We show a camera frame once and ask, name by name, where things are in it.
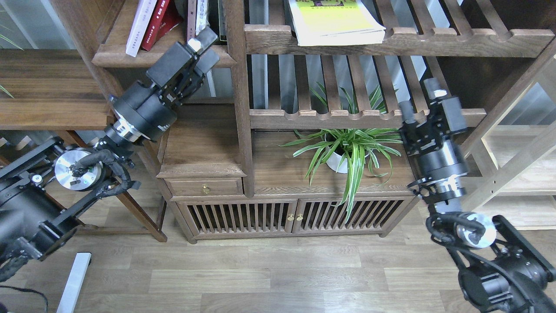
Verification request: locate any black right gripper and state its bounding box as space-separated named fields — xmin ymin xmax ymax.
xmin=398 ymin=78 xmax=469 ymax=183

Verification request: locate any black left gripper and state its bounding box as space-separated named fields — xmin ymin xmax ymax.
xmin=109 ymin=27 xmax=220 ymax=141

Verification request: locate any yellow green book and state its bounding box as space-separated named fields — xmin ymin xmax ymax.
xmin=288 ymin=0 xmax=385 ymax=47

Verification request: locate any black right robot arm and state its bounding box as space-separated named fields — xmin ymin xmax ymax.
xmin=399 ymin=78 xmax=556 ymax=313

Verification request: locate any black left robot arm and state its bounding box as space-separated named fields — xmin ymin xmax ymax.
xmin=0 ymin=27 xmax=220 ymax=281

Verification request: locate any light wooden shelf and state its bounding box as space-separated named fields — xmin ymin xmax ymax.
xmin=461 ymin=56 xmax=556 ymax=230

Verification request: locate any dark upright book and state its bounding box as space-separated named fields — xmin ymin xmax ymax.
xmin=217 ymin=0 xmax=228 ymax=43

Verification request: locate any red white upright book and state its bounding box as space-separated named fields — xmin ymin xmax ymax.
xmin=195 ymin=0 xmax=210 ymax=37

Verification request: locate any green spider plant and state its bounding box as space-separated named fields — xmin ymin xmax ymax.
xmin=278 ymin=82 xmax=437 ymax=222

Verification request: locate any white plant pot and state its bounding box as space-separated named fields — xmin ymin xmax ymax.
xmin=324 ymin=132 xmax=370 ymax=174

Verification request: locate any dark wooden bookshelf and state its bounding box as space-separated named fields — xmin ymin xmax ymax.
xmin=48 ymin=0 xmax=556 ymax=240

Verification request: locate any brass drawer knob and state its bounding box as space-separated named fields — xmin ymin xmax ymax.
xmin=202 ymin=184 xmax=211 ymax=195

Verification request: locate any dark wooden side table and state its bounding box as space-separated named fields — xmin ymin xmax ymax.
xmin=0 ymin=49 xmax=168 ymax=244

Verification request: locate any white bar on floor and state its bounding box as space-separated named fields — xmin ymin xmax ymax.
xmin=56 ymin=252 xmax=92 ymax=313

